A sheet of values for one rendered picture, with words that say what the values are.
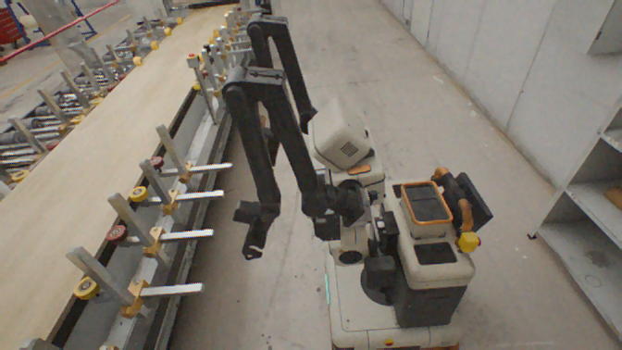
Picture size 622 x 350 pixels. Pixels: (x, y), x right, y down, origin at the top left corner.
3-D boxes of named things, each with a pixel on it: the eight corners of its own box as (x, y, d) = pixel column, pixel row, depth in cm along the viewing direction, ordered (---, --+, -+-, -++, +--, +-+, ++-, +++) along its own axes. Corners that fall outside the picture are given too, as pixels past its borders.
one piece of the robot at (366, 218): (370, 211, 97) (366, 187, 89) (373, 223, 93) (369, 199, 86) (340, 217, 98) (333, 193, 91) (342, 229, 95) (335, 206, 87)
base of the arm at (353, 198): (366, 212, 85) (358, 183, 94) (342, 203, 82) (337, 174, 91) (347, 229, 90) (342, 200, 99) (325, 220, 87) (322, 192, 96)
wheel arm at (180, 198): (225, 195, 155) (222, 189, 152) (224, 200, 153) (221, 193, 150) (143, 203, 157) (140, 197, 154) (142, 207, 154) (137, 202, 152)
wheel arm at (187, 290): (205, 287, 119) (201, 281, 117) (203, 295, 117) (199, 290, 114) (101, 296, 121) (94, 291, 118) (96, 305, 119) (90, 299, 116)
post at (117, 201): (171, 260, 143) (118, 190, 111) (168, 267, 140) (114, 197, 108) (164, 261, 143) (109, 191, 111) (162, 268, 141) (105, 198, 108)
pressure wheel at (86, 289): (92, 313, 115) (73, 299, 108) (90, 296, 120) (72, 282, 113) (114, 300, 118) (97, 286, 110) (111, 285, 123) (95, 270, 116)
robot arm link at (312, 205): (279, 69, 57) (281, 51, 64) (215, 89, 59) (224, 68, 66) (330, 214, 86) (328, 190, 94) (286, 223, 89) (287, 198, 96)
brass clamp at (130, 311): (151, 284, 123) (145, 279, 120) (139, 318, 113) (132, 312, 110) (137, 286, 123) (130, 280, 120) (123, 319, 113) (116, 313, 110)
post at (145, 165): (188, 225, 164) (147, 157, 132) (186, 231, 162) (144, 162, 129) (181, 226, 164) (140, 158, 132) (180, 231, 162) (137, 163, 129)
